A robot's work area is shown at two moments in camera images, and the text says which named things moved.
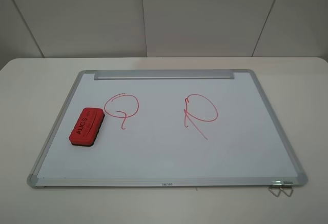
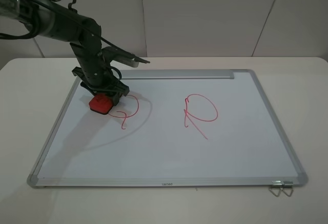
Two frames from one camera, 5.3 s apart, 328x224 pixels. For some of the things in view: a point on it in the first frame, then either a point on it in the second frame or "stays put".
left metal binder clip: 275,184 stays put
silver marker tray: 164,75 stays put
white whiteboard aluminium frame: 166,128 stays put
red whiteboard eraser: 86,126 to 101,103
